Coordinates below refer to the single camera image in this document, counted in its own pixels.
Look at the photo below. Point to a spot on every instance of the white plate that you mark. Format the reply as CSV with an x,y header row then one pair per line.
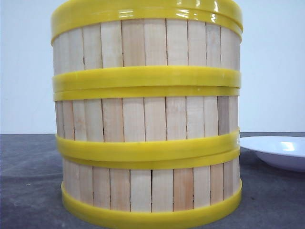
x,y
284,152

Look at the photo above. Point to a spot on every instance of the woven bamboo steamer lid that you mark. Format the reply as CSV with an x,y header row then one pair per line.
x,y
79,13

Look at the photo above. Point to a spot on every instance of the bamboo steamer drawer yellow rims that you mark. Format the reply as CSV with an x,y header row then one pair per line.
x,y
158,147

